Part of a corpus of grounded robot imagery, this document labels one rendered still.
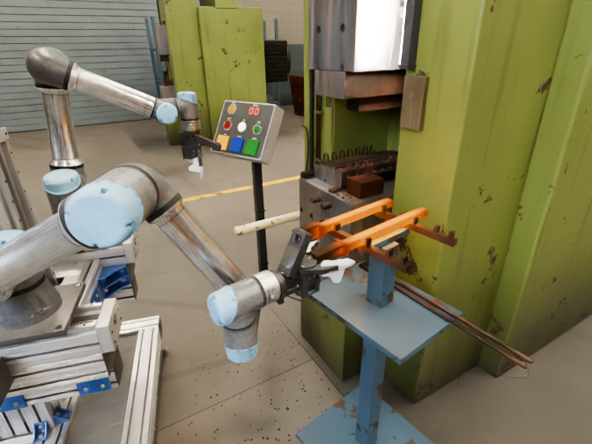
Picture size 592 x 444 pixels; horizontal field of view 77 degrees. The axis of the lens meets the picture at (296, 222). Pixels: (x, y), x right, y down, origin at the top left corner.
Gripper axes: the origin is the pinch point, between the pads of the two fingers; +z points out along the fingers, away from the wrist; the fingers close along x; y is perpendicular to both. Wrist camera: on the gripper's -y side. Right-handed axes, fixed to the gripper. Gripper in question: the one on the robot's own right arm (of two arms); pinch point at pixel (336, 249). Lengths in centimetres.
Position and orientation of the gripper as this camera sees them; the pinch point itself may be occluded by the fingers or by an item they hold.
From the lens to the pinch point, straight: 97.6
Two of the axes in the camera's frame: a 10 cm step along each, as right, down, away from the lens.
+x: 6.2, 3.3, -7.2
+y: 0.2, 9.0, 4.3
